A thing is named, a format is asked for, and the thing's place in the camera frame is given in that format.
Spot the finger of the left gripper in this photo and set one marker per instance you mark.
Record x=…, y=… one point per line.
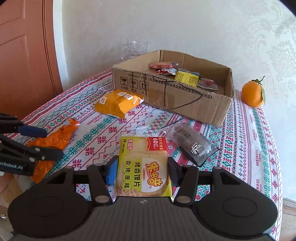
x=16, y=126
x=14, y=151

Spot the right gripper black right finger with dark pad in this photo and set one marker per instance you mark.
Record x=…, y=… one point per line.
x=187, y=178

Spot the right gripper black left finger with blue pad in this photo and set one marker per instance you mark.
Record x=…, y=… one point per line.
x=98, y=177

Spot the orange wrapper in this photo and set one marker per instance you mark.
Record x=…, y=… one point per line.
x=58, y=140

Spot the yellow toast slices packet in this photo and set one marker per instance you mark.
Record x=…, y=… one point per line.
x=143, y=168

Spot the black red beef jerky packet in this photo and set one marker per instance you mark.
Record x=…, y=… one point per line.
x=208, y=84

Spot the yellow snack packet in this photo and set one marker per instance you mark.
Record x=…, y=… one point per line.
x=187, y=77

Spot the clear packet dark brown cake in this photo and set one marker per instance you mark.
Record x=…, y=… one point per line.
x=195, y=146

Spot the brown wooden door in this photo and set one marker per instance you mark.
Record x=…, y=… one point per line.
x=29, y=69

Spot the embroidered patterned tablecloth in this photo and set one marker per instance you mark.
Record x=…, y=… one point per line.
x=246, y=149

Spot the yellow orange bread packet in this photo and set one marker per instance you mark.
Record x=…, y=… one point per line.
x=118, y=102

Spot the brown cardboard box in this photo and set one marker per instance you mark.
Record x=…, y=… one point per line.
x=165, y=93

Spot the red silver small packet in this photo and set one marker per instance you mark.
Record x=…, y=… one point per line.
x=167, y=71

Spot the orange with green leaf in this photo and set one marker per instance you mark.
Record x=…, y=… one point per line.
x=253, y=93

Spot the red snack packet in box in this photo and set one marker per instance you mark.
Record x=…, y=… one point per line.
x=163, y=65

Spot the clear glass cup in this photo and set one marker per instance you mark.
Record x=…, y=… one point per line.
x=132, y=49

